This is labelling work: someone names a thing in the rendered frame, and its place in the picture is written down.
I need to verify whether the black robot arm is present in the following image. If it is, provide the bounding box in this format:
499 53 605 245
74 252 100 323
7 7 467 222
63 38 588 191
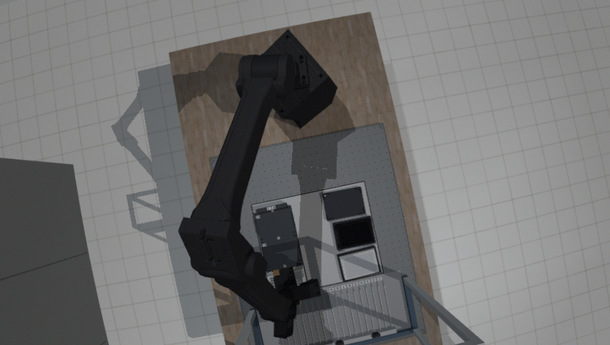
178 52 321 339

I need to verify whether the white multi-well plate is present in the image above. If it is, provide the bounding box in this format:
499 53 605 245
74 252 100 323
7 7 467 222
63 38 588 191
340 248 379 280

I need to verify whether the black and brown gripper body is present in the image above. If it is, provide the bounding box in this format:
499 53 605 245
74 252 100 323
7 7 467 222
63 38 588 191
273 267 295 291

